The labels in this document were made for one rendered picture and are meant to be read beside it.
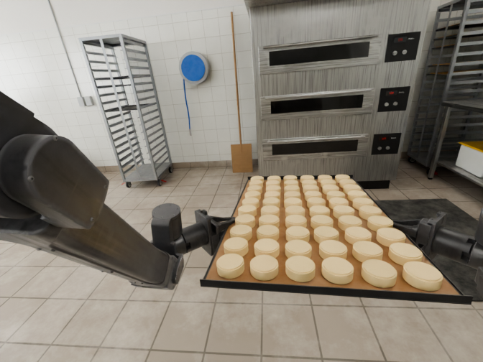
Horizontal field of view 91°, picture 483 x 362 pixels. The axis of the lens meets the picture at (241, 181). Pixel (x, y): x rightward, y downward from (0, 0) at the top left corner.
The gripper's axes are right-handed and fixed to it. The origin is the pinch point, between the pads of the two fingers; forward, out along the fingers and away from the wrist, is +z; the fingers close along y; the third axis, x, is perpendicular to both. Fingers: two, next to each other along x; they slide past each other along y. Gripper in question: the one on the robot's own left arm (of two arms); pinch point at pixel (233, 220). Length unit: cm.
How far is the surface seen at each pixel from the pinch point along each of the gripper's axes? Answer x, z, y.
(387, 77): -65, 223, -39
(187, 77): -273, 120, -63
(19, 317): -138, -84, 93
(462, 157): -13, 294, 43
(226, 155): -267, 164, 52
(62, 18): -388, 3, -149
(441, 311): 27, 116, 92
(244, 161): -225, 168, 56
